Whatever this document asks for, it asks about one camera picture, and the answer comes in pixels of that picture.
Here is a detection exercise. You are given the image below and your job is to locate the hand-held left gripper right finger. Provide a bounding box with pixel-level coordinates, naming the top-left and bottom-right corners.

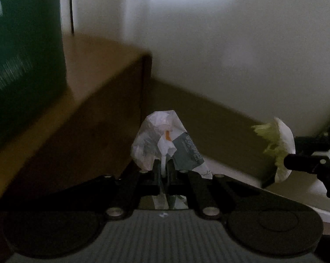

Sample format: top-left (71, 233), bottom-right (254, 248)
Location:
top-left (165, 159), bottom-right (267, 221)

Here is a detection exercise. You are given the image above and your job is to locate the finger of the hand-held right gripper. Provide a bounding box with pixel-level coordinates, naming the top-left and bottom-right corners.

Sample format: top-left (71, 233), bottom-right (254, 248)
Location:
top-left (294, 121), bottom-right (330, 154)
top-left (284, 153), bottom-right (330, 174)

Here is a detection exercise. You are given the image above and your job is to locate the green box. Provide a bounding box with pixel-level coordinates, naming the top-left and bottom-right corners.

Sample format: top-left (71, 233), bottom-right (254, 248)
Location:
top-left (0, 0), bottom-right (67, 154)

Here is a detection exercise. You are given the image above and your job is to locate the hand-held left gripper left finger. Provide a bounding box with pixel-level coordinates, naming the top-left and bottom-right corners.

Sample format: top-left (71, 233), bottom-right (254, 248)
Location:
top-left (65, 159), bottom-right (162, 221)

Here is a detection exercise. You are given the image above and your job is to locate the napa cabbage piece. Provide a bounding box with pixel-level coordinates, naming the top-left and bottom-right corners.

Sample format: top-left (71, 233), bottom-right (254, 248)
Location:
top-left (251, 117), bottom-right (296, 183)

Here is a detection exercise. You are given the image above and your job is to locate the white plastic wrapper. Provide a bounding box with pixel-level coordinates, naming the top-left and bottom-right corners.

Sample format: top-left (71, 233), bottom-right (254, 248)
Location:
top-left (130, 110), bottom-right (212, 211)

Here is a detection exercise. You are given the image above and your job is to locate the brown wooden cabinet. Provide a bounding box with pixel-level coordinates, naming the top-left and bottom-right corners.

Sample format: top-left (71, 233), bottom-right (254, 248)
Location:
top-left (0, 31), bottom-right (153, 214)

